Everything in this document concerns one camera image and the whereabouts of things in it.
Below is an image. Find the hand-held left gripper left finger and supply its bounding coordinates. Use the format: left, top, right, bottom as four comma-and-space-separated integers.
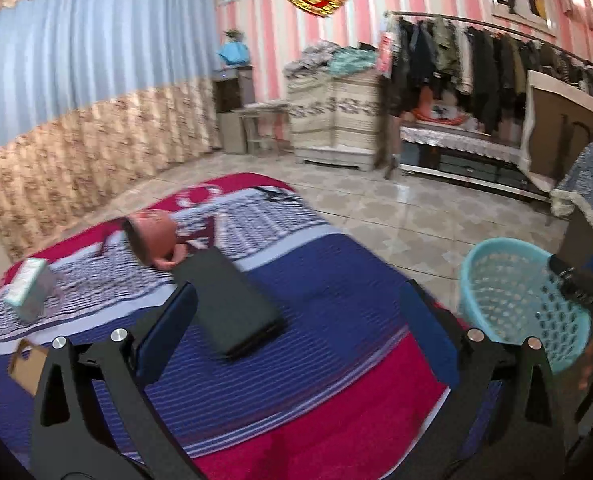
30, 282, 200, 480

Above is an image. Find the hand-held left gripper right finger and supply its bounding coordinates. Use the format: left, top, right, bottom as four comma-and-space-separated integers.
391, 280, 567, 480

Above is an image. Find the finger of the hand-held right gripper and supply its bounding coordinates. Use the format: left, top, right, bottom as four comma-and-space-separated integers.
549, 254, 593, 312

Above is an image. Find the teal plastic laundry basket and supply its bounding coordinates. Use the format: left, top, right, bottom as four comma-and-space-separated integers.
459, 238, 593, 376

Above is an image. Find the black rectangular case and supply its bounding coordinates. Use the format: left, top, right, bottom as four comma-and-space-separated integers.
173, 248, 286, 362

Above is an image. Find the pink pot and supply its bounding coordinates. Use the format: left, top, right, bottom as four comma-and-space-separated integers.
121, 209, 190, 271

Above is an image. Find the teal cardboard box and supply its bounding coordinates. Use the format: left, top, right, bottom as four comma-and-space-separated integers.
3, 258, 56, 324

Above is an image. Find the brown phone case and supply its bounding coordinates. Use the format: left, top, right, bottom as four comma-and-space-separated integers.
7, 338, 50, 397

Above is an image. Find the cream framed headboard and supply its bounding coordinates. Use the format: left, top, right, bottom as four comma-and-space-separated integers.
521, 69, 593, 192

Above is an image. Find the small black object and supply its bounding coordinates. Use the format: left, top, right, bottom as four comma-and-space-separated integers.
253, 185, 298, 207

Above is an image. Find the low cabinet with lace cloth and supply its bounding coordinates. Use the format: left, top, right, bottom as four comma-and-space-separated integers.
399, 124, 553, 202

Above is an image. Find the orange red toy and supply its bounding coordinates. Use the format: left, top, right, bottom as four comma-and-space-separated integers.
411, 99, 471, 124

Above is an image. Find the grey water dispenser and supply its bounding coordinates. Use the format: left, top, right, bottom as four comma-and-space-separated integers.
213, 65, 256, 156

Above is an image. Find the cloth covered cabinet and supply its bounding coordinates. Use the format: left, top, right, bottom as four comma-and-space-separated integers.
286, 72, 383, 172

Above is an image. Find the row of hanging clothes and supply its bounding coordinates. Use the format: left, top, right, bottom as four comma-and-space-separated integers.
381, 14, 593, 132

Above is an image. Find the metal clothes rack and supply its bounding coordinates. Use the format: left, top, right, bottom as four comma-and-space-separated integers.
383, 10, 593, 181

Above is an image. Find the blue covered water bottle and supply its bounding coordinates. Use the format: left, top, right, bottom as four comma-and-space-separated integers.
217, 42, 252, 69

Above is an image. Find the blue and floral curtain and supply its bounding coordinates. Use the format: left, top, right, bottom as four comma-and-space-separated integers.
0, 0, 223, 262

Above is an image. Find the pile of folded clothes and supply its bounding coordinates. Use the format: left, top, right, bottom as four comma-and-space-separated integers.
283, 42, 378, 79

